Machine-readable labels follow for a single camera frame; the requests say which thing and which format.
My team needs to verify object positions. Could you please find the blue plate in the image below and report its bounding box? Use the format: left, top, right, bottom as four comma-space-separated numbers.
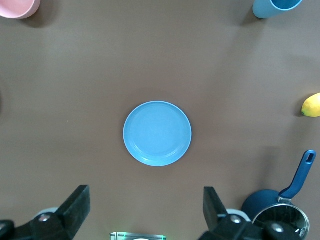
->
122, 100, 193, 167

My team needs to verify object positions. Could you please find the blue cup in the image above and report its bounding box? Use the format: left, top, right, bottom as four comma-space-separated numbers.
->
252, 0, 305, 20

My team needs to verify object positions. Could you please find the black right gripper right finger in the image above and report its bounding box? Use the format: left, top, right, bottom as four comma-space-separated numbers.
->
198, 186, 301, 240

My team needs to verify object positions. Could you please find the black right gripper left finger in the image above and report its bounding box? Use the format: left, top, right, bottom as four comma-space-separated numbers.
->
0, 184, 91, 240

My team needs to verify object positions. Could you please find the yellow lemon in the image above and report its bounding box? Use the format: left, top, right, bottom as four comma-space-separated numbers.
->
301, 92, 320, 118

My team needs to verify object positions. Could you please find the brown table cover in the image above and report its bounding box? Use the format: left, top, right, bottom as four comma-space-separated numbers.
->
0, 0, 320, 240

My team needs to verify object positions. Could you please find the dark blue saucepan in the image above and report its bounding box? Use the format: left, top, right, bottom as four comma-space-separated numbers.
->
241, 149, 317, 240

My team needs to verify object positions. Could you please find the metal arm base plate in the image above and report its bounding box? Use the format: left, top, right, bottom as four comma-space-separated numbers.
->
109, 231, 167, 240

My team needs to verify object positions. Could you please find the pink bowl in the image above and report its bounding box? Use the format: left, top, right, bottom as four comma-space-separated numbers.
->
0, 0, 41, 20

